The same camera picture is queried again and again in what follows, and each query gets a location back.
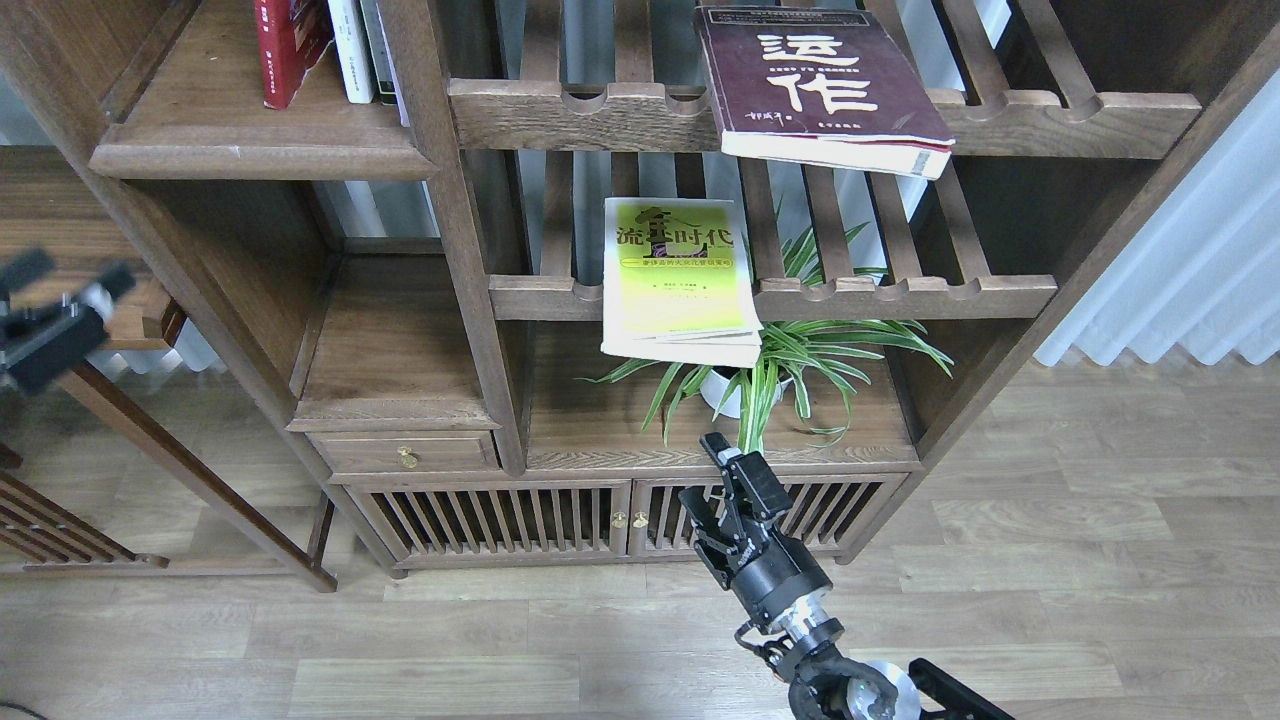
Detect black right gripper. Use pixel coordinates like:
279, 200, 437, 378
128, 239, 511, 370
678, 432, 832, 635

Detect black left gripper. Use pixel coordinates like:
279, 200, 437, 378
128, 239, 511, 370
1, 247, 136, 395

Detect red book with photos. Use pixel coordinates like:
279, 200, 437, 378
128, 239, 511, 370
253, 0, 334, 110

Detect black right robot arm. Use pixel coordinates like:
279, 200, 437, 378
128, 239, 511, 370
678, 432, 1010, 719

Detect white plant pot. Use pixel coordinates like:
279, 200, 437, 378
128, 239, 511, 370
699, 366, 792, 424

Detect green spider plant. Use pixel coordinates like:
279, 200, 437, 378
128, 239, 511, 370
580, 215, 956, 544

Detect yellow-green book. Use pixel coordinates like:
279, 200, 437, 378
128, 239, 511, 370
602, 197, 762, 368

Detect dark wooden bookshelf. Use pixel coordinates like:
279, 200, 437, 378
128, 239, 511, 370
3, 1, 1277, 577

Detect pale purple upright book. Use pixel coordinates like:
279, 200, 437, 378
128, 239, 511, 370
378, 1, 411, 128

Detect white upright book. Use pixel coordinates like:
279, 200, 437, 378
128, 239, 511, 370
328, 0, 376, 104

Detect dark upright book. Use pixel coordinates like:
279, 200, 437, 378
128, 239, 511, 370
360, 0, 398, 105

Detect maroon book white characters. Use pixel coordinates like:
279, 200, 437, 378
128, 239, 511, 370
694, 6, 955, 181

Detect white curtain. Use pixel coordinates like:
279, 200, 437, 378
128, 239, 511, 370
1036, 77, 1279, 366

